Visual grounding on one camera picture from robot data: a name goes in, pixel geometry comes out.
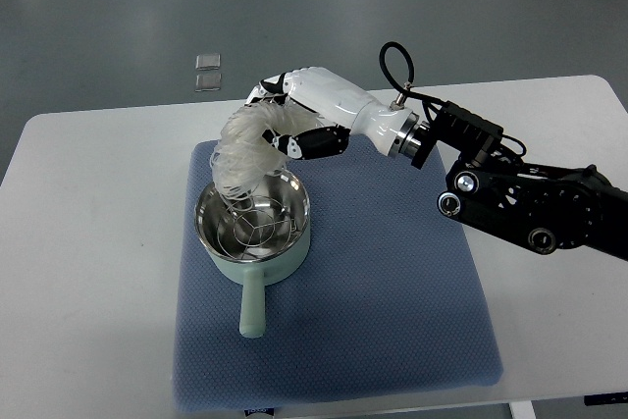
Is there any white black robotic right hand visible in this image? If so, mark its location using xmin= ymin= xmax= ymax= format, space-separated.
xmin=246 ymin=67 xmax=422 ymax=160

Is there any white vermicelli noodle bundle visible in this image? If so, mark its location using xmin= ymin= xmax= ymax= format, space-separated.
xmin=210 ymin=100 xmax=322 ymax=201

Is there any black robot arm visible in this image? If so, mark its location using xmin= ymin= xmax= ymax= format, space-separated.
xmin=392 ymin=101 xmax=627 ymax=259

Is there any mint green steel pot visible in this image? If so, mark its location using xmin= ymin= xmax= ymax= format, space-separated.
xmin=195 ymin=171 xmax=311 ymax=339

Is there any upper metal floor plate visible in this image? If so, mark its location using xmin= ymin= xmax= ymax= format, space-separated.
xmin=195 ymin=53 xmax=221 ymax=71

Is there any blue textured mat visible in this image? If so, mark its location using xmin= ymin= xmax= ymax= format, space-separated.
xmin=173 ymin=136 xmax=502 ymax=412

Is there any black cable loop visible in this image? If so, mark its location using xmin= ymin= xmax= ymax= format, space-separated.
xmin=379 ymin=41 xmax=450 ymax=114

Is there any wire steamer rack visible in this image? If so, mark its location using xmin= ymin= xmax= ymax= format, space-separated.
xmin=216 ymin=208 xmax=298 ymax=262

